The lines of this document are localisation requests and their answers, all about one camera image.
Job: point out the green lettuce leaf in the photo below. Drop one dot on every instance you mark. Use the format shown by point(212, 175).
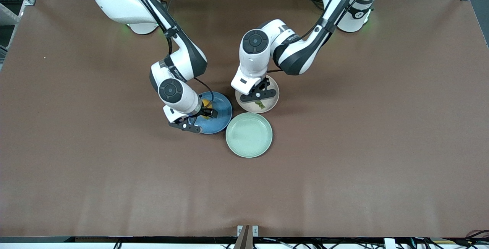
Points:
point(260, 104)

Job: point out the pale green plate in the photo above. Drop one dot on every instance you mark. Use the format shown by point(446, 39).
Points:
point(248, 134)

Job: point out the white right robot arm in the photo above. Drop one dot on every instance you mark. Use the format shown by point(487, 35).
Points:
point(114, 0)

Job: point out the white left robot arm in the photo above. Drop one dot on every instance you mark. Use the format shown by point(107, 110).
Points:
point(252, 62)

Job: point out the beige plate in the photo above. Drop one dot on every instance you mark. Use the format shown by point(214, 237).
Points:
point(272, 104)

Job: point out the yellow lemon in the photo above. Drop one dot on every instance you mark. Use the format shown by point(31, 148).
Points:
point(206, 104)

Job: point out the silver mounting bracket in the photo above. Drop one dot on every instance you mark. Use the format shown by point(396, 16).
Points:
point(255, 230)

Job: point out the brown camera post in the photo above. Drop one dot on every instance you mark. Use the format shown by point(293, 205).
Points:
point(244, 239)

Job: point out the blue plate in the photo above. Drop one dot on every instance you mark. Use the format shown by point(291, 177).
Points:
point(223, 115)

